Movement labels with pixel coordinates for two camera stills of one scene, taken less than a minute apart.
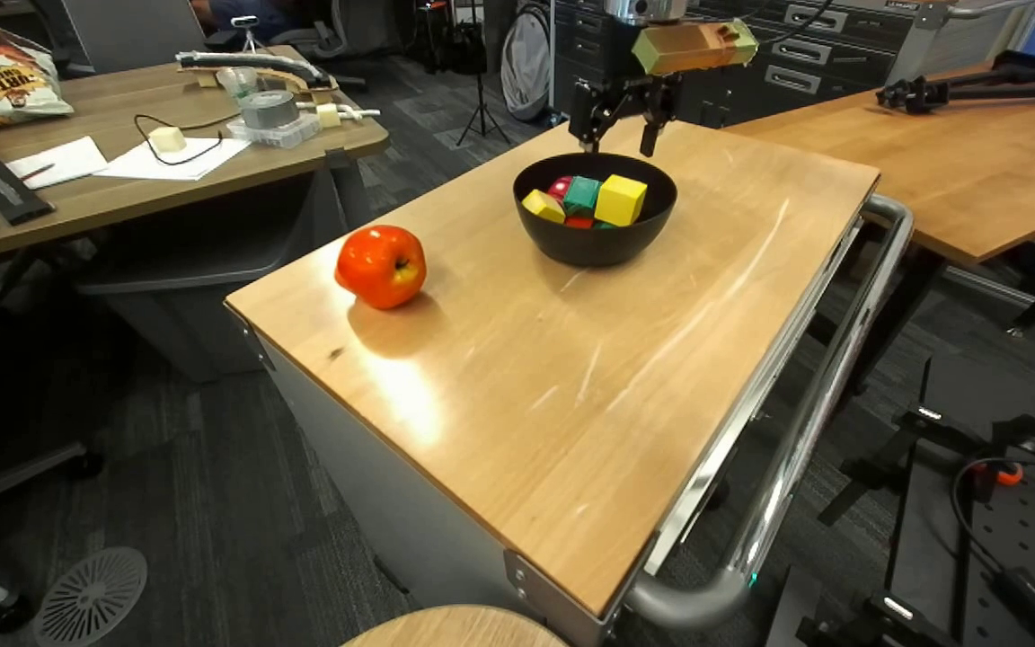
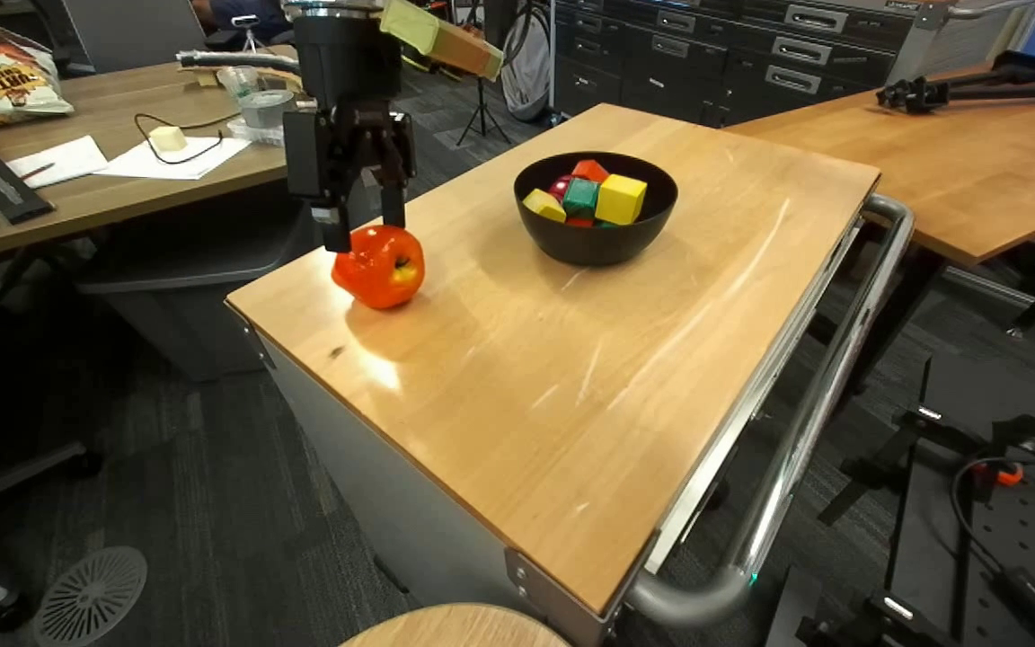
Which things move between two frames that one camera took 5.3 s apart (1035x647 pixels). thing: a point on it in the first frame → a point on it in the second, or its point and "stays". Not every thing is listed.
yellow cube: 619,197 stays
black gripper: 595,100 → 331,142
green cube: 578,196 stays
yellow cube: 542,205 stays
